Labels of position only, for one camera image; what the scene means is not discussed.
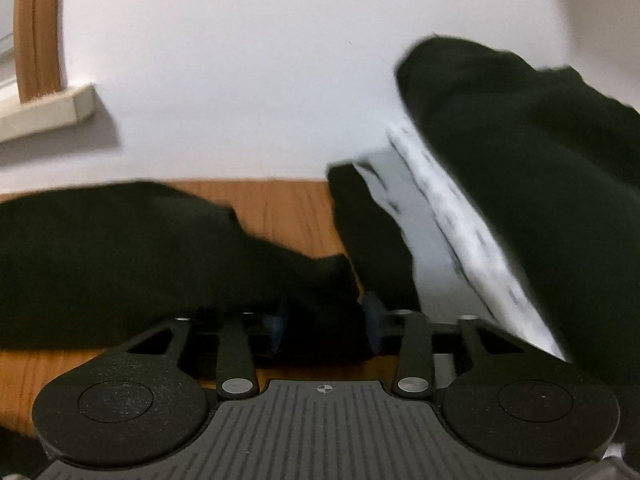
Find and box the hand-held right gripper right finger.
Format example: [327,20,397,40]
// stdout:
[360,292,531,401]

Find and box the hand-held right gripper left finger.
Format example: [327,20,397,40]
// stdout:
[119,302,290,397]

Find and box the black t-shirt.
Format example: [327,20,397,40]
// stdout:
[0,180,363,352]

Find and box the black fleece garment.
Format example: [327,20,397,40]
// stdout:
[395,35,640,388]

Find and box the black folded garment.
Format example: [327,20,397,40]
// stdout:
[326,162,426,313]

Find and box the grey garment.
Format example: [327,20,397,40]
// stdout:
[357,146,501,323]

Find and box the white patterned garment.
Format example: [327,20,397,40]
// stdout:
[386,119,572,362]

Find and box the beige window sill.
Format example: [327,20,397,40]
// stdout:
[0,84,97,145]

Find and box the grey window blind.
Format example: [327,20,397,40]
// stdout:
[0,0,21,106]

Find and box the wooden window frame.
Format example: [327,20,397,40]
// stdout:
[14,0,66,103]

